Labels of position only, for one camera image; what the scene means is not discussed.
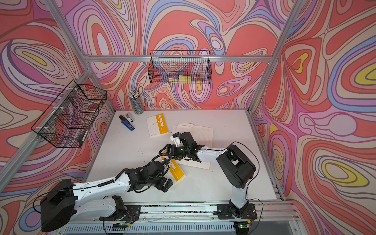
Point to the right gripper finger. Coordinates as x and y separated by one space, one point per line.
165 156
165 150

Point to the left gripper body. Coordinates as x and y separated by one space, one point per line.
159 182

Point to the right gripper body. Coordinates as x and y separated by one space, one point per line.
179 152

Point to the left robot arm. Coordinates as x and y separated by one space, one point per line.
67 201

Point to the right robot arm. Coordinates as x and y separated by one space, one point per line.
236 166

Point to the mesh pencil cup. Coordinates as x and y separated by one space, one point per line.
135 98

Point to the small white eraser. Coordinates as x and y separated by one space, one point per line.
129 117

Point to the blue stapler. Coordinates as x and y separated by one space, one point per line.
126 123

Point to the yellow sticky notes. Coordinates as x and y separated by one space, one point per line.
182 79

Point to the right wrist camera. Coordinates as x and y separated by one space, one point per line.
175 139

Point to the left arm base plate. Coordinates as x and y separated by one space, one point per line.
131 213

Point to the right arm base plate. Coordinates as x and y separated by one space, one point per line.
229 211

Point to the back wire basket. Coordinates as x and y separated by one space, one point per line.
166 64

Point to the wire basket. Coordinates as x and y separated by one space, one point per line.
166 64
67 121

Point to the left wire basket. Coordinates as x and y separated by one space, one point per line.
67 121

